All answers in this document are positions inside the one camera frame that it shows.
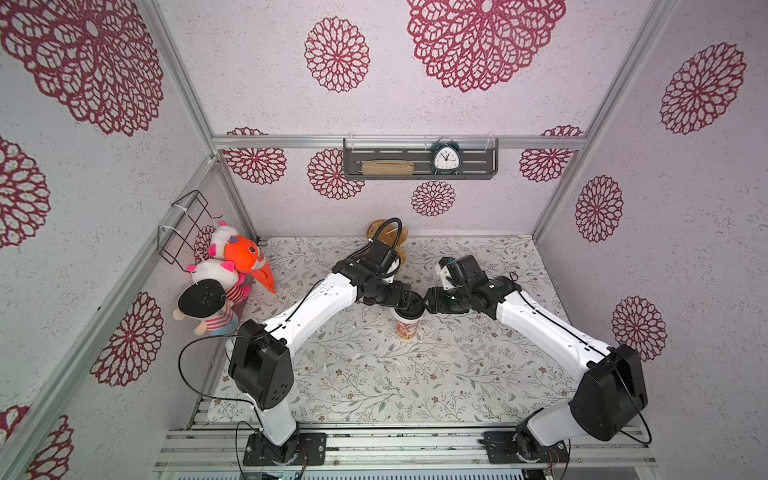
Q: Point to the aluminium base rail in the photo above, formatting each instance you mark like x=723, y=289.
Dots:
x=424, y=428

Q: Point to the black-haired doll plush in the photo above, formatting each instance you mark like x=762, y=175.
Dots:
x=205, y=301

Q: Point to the brown teddy bear plush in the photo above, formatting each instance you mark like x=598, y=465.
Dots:
x=389, y=236

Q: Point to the pink white pig plush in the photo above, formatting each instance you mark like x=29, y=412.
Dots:
x=216, y=267

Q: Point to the teal alarm clock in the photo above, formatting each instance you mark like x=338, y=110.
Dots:
x=446, y=158

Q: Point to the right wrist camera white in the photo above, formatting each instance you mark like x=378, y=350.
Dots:
x=443, y=270

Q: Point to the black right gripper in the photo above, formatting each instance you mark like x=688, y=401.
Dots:
x=435, y=300

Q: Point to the paper milk tea cup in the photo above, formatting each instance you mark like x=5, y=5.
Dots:
x=406, y=328

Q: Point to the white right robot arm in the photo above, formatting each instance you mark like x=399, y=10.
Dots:
x=611, y=387

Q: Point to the black cup lid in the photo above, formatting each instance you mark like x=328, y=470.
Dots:
x=413, y=310

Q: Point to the black wire basket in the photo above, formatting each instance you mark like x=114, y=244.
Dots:
x=172, y=239

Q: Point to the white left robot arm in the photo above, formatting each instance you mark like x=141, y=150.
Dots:
x=260, y=361

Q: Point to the grey wall shelf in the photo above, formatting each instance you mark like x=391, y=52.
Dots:
x=480, y=158

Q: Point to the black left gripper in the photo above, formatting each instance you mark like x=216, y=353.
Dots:
x=400, y=295

